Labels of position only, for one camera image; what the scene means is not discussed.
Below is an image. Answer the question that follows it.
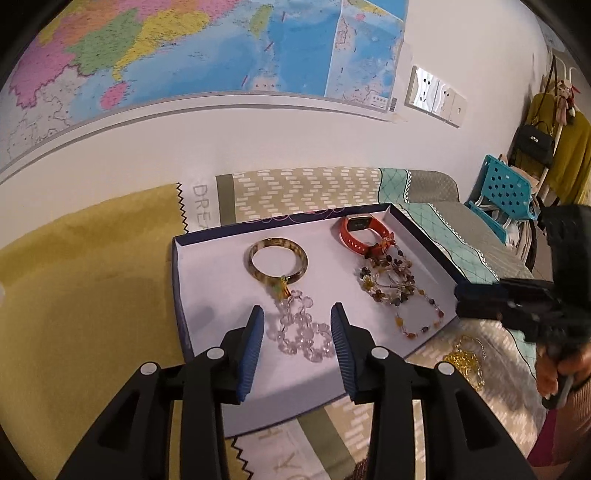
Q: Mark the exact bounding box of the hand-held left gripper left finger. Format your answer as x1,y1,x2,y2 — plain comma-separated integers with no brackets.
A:
55,305,266,480

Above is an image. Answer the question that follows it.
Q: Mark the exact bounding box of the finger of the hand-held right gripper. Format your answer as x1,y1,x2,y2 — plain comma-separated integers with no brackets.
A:
456,298,543,343
454,277,555,302

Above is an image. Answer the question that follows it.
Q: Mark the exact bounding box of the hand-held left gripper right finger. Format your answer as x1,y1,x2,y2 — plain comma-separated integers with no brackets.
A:
330,302,539,480

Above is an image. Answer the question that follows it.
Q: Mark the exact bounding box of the clear crystal bead bracelet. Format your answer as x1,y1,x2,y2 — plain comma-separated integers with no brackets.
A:
276,290,337,363

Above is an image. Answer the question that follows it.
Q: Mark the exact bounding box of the gold chain jewellery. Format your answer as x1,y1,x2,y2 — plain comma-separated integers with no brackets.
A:
442,336,486,393

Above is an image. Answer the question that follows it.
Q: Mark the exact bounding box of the shallow white tray box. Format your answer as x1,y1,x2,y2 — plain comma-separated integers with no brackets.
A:
172,203,465,438

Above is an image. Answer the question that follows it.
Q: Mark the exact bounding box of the multicoloured stone bead necklace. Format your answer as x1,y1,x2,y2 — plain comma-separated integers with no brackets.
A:
355,233,446,342

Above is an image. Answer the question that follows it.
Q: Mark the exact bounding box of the brown amber bangle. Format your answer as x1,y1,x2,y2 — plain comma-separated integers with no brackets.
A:
248,236,308,283

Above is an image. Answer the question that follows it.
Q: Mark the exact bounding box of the orange smartwatch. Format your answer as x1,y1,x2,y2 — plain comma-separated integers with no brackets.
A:
339,213,391,257

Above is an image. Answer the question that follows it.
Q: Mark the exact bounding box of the person's right forearm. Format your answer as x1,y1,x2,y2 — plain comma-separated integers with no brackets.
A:
526,390,591,468

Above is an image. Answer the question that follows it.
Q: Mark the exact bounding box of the person's right hand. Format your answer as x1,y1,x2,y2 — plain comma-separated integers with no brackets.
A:
534,342,591,407

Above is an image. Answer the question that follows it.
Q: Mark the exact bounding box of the white cloth pile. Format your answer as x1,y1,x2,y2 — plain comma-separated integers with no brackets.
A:
480,203,539,269

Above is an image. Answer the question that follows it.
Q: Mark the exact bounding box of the blue perforated plastic chair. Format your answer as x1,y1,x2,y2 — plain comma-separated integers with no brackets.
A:
465,154,539,241

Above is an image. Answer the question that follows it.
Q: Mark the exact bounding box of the yellow coat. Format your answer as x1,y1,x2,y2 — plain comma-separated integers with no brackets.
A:
515,92,591,206

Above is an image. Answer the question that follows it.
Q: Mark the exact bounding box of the white coat rack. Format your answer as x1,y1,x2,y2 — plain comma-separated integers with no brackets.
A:
540,45,587,204

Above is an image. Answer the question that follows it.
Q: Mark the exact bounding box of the black handbag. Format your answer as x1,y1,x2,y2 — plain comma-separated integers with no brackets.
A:
513,121,556,168

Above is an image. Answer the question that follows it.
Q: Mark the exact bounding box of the pink scarf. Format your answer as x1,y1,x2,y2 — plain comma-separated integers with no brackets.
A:
553,79,579,125

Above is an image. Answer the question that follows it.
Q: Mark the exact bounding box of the patchwork printed bed sheet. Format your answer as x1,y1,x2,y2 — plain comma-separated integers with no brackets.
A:
0,165,555,480

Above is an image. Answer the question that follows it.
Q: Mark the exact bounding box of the white wall switch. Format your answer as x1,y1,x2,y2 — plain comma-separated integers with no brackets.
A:
447,90,467,128

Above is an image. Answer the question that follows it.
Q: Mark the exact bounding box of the white wall socket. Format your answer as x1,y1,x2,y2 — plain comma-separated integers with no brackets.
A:
405,65,439,112
433,79,456,120

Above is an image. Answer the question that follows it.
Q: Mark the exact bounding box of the colourful wall map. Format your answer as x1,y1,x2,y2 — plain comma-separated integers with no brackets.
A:
0,0,410,185

